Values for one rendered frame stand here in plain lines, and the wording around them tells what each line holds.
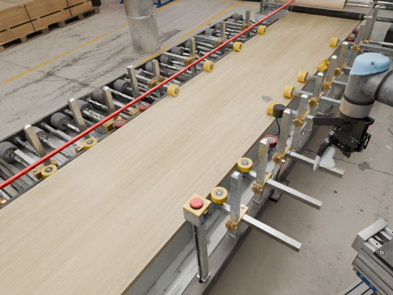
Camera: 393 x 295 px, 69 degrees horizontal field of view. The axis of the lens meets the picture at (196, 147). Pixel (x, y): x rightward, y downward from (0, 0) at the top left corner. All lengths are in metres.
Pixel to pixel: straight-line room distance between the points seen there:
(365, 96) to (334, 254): 1.71
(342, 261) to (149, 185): 1.51
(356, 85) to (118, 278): 1.03
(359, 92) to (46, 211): 1.37
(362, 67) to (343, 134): 0.20
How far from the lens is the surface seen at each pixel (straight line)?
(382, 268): 1.30
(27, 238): 1.51
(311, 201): 1.50
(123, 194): 1.47
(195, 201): 0.95
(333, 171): 1.67
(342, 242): 2.48
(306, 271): 2.27
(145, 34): 5.20
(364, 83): 0.80
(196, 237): 1.09
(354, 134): 0.89
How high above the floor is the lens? 1.97
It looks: 41 degrees down
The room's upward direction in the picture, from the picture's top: 5 degrees counter-clockwise
